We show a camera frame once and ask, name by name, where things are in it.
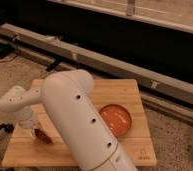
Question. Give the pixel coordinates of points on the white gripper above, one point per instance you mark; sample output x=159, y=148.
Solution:
x=27, y=120

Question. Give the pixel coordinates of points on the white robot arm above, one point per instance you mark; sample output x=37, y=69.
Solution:
x=65, y=97

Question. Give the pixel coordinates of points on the black clamp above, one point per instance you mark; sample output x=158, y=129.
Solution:
x=8, y=128

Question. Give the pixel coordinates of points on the orange bowl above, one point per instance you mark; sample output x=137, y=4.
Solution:
x=117, y=118

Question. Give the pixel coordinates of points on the wooden board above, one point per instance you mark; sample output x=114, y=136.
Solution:
x=24, y=151

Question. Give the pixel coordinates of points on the metal rail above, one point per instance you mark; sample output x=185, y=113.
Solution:
x=148, y=79

